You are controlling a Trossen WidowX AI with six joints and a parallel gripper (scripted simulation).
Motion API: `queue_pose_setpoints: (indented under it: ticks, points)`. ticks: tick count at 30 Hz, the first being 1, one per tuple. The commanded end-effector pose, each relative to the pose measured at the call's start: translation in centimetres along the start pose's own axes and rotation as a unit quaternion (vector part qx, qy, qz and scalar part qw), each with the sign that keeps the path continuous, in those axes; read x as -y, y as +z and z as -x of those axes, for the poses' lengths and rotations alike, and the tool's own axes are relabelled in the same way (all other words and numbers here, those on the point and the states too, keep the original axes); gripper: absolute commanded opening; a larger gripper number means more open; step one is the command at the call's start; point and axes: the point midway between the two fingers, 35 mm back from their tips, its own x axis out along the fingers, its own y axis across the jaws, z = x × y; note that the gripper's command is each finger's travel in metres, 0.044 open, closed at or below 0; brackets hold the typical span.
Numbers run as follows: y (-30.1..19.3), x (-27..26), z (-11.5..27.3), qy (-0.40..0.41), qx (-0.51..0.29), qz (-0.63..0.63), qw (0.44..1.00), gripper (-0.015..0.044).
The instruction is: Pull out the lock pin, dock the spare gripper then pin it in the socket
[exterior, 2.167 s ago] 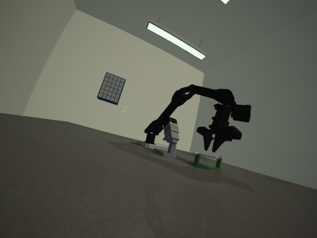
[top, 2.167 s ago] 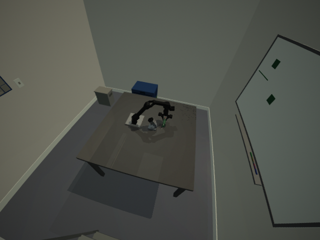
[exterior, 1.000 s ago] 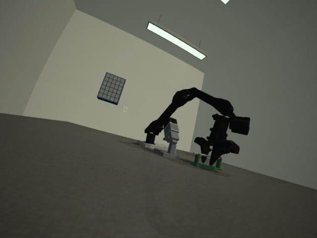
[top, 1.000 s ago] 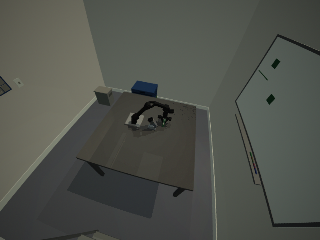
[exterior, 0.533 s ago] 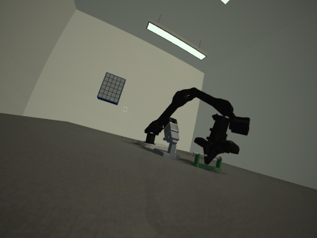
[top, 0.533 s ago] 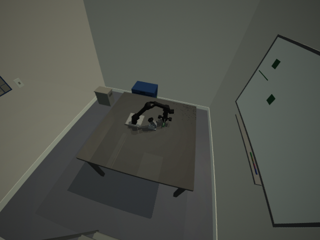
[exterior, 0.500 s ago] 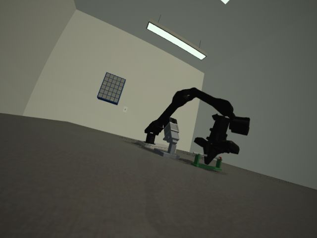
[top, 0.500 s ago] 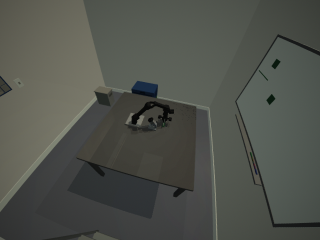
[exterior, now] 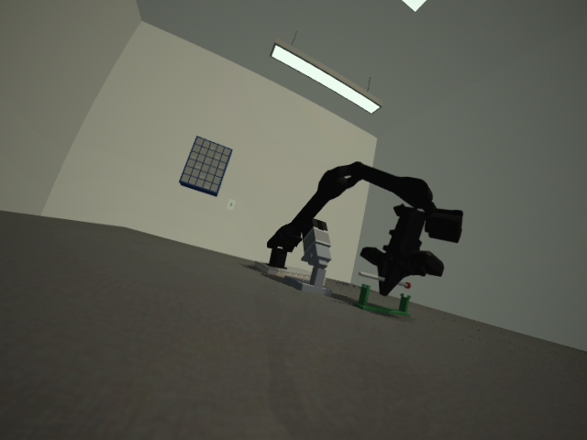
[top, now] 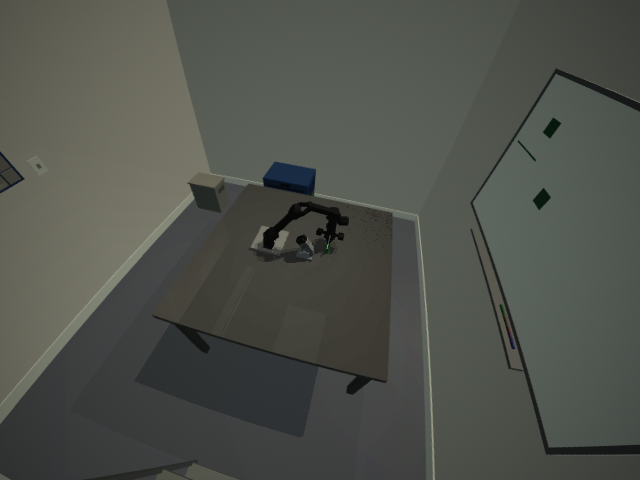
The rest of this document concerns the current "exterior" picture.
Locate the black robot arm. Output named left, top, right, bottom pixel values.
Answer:
left=266, top=161, right=463, bottom=270

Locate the grey pin with red cap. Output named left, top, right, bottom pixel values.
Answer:
left=359, top=272, right=411, bottom=289

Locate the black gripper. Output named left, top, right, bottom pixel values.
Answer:
left=360, top=225, right=444, bottom=297

